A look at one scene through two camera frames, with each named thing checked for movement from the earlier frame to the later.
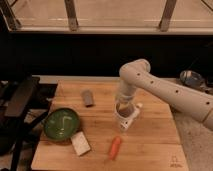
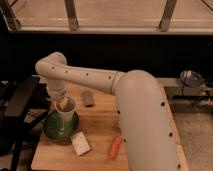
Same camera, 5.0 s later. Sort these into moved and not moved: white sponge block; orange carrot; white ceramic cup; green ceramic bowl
Moved: white ceramic cup
Not moved: white sponge block; green ceramic bowl; orange carrot
